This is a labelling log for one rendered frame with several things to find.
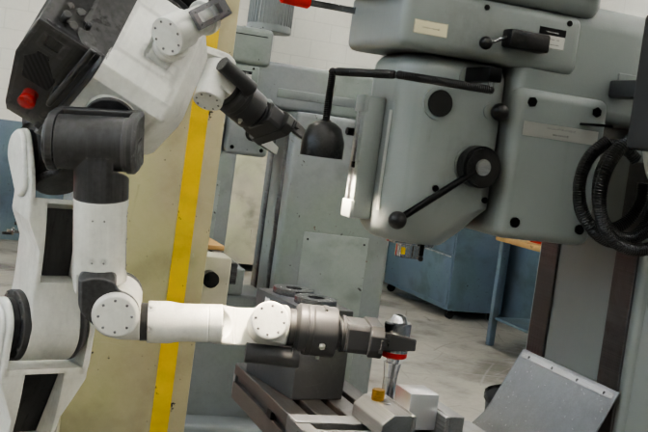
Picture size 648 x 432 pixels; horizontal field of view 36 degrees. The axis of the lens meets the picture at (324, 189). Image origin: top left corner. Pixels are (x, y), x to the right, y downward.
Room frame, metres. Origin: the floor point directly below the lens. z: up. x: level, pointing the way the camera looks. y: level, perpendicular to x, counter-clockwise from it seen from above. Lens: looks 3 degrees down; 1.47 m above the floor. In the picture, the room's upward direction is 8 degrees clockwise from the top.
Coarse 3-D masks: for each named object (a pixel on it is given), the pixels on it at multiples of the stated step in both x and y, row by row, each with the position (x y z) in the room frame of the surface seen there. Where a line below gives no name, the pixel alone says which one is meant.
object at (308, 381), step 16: (272, 288) 2.20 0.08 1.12; (288, 288) 2.15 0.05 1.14; (304, 288) 2.18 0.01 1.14; (256, 304) 2.18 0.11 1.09; (288, 304) 2.06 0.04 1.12; (320, 304) 2.04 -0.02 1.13; (336, 304) 2.07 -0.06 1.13; (336, 352) 2.05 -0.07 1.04; (256, 368) 2.15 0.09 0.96; (272, 368) 2.09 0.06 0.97; (288, 368) 2.03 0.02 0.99; (304, 368) 2.01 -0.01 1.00; (320, 368) 2.03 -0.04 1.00; (336, 368) 2.05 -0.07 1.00; (272, 384) 2.08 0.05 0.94; (288, 384) 2.02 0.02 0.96; (304, 384) 2.02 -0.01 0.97; (320, 384) 2.03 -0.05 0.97; (336, 384) 2.05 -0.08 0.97
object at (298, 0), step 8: (280, 0) 1.77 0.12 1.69; (288, 0) 1.77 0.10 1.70; (296, 0) 1.77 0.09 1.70; (304, 0) 1.77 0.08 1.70; (312, 0) 1.79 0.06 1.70; (304, 8) 1.79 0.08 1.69; (328, 8) 1.80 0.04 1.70; (336, 8) 1.80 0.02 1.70; (344, 8) 1.81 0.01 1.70; (352, 8) 1.81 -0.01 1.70
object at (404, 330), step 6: (390, 324) 1.75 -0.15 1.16; (396, 324) 1.75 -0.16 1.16; (402, 324) 1.75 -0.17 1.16; (408, 324) 1.76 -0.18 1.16; (390, 330) 1.75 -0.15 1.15; (396, 330) 1.75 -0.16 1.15; (402, 330) 1.75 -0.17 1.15; (408, 330) 1.76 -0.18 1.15; (408, 336) 1.76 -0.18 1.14; (402, 354) 1.75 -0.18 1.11
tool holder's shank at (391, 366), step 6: (390, 360) 1.76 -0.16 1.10; (396, 360) 1.76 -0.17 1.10; (384, 366) 1.77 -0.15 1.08; (390, 366) 1.76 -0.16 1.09; (396, 366) 1.76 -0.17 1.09; (384, 372) 1.77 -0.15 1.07; (390, 372) 1.76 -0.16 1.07; (396, 372) 1.76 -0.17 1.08; (384, 378) 1.77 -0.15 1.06; (390, 378) 1.76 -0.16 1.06; (396, 378) 1.77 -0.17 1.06; (384, 384) 1.76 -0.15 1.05; (390, 384) 1.76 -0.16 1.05; (390, 390) 1.76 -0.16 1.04; (390, 396) 1.76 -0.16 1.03
